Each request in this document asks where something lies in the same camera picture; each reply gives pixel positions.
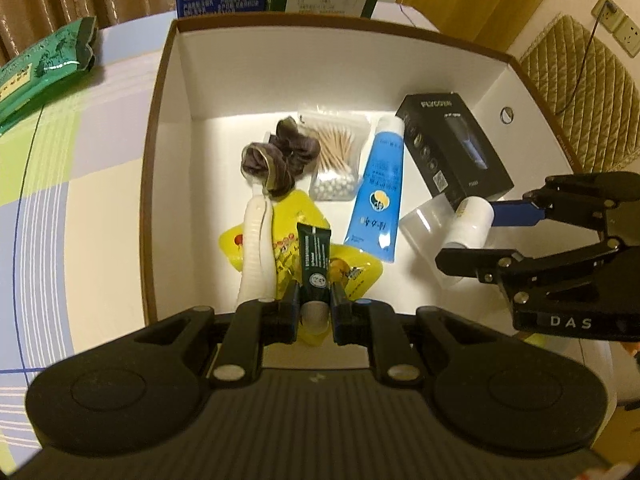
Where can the black product box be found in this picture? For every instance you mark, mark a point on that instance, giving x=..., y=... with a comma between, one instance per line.
x=450, y=150

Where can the chair with quilted cover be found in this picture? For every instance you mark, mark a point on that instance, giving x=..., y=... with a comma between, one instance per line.
x=575, y=85

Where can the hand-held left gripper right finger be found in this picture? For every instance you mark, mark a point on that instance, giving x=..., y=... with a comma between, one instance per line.
x=340, y=305

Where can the dark brown hair scrunchie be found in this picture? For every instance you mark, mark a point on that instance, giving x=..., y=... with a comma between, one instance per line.
x=285, y=155

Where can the blue toothpaste tube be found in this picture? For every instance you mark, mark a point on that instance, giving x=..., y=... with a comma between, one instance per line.
x=377, y=195

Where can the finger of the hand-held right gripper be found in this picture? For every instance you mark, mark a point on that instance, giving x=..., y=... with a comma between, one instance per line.
x=515, y=212
x=465, y=261

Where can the small dark green tube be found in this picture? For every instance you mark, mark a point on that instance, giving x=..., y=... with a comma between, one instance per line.
x=312, y=260

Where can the clear plastic cup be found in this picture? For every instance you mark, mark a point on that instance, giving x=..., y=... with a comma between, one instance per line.
x=422, y=227

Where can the small white bottle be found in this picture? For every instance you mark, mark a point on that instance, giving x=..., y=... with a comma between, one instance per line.
x=472, y=222

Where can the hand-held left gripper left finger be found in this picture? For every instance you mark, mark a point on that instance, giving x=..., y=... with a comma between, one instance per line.
x=289, y=305

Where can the clear bag of cotton swabs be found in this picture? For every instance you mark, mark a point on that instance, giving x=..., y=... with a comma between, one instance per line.
x=337, y=160

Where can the wall socket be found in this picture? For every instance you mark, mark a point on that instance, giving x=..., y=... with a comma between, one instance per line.
x=629, y=35
x=607, y=11

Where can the yellow snack packet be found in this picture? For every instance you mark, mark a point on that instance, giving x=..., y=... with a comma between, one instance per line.
x=287, y=210

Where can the brown cardboard storage box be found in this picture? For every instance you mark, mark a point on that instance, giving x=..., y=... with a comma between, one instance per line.
x=210, y=85

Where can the white electric toothbrush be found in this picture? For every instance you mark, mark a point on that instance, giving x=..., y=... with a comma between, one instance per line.
x=257, y=255

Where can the green wet wipes pack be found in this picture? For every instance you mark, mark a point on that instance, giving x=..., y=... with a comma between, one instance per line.
x=42, y=72

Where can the desktop with checked tablecloth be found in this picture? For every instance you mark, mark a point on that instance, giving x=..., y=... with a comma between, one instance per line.
x=90, y=210

